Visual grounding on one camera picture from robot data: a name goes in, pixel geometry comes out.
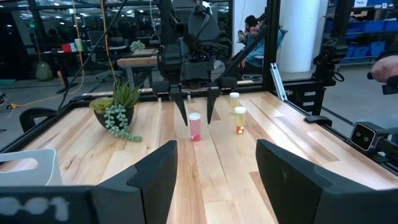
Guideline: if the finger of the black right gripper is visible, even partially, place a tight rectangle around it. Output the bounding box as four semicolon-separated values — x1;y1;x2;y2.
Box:
169;86;190;127
206;86;222;126

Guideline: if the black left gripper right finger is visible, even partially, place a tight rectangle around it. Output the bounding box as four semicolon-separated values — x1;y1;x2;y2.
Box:
255;139;398;224

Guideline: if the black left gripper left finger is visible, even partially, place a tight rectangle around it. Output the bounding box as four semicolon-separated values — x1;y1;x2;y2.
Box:
91;139;178;224

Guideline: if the small yellow-green pill bottle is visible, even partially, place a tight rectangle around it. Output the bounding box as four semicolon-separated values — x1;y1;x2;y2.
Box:
229;91;241;114

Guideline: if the pink pill bottle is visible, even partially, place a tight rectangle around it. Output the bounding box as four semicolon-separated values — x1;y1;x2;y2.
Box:
188;112;202;142

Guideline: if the large yellow pill bottle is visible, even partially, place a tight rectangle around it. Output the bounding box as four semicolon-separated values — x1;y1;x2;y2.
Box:
234;106;247;135

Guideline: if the white plastic basket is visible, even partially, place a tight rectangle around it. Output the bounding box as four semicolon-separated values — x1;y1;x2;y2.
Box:
0;147;64;187

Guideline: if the wooden background table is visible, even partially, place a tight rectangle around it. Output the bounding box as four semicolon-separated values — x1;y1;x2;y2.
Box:
116;48;160;88

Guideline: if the potted succulent plant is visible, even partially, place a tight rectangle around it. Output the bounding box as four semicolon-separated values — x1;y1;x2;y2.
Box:
89;80;144;143

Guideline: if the small background succulent plant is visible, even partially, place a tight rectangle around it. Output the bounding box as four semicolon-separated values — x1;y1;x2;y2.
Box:
129;40;146;52

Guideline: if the person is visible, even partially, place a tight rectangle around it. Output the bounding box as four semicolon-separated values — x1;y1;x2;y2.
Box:
237;14;287;73

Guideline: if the white building column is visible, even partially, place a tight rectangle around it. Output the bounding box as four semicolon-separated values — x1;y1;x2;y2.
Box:
275;0;322;73

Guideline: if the red white green box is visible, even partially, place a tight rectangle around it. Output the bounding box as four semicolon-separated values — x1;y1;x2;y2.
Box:
60;38;85;54

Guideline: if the green bag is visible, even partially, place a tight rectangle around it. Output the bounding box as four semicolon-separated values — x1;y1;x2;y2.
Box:
35;60;54;82

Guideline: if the black handheld device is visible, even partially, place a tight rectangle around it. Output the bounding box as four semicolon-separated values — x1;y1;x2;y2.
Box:
366;72;398;96

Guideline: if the person's hand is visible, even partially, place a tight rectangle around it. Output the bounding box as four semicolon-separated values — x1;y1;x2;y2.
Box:
369;55;398;83

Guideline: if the blue storage bins shelf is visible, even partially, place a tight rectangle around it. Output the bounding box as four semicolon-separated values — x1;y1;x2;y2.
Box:
324;0;398;67

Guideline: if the silver aluminium bracket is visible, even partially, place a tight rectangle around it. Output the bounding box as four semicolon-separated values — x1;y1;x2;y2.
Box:
269;62;288;102

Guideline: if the black frame clamp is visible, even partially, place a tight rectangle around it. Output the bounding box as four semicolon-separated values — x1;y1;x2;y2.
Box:
303;115;333;128

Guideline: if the black table-level camera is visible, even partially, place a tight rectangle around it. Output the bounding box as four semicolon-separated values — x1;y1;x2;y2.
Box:
349;121;398;163

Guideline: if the yellow hanging cable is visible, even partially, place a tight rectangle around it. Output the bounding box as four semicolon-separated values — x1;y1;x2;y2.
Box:
70;0;118;94

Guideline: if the black hanging cable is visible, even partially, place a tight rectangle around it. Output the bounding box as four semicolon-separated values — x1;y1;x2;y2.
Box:
57;0;129;110

